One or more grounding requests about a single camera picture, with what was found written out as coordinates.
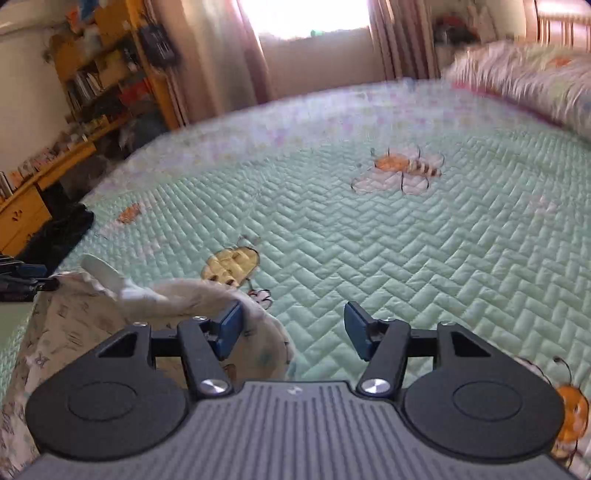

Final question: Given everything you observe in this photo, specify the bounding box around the white letter-print shirt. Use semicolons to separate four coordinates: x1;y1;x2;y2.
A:
1;255;296;479

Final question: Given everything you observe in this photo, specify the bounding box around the black folded garment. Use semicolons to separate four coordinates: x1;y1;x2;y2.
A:
17;203;94;274

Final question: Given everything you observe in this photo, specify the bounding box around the yellow wooden desk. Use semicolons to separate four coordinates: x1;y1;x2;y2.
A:
0;115;130;257

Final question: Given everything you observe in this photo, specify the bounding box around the green quilted bee bedspread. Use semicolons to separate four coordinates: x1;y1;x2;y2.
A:
11;80;590;479

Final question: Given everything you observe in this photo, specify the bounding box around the wooden bookshelf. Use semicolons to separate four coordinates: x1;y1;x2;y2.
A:
49;1;182;130

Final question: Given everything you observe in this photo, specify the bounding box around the pink curtain left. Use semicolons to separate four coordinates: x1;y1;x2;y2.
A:
145;0;273;123

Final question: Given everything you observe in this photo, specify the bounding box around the pink curtain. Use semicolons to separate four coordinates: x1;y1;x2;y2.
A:
368;0;439;81
145;0;273;123

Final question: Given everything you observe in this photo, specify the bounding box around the floral pillow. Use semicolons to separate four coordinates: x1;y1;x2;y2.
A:
444;41;590;139

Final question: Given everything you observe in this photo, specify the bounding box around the pink curtain right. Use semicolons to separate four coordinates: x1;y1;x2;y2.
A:
368;0;439;81

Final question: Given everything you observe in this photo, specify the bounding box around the wooden headboard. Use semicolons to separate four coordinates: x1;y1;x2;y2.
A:
523;0;590;52

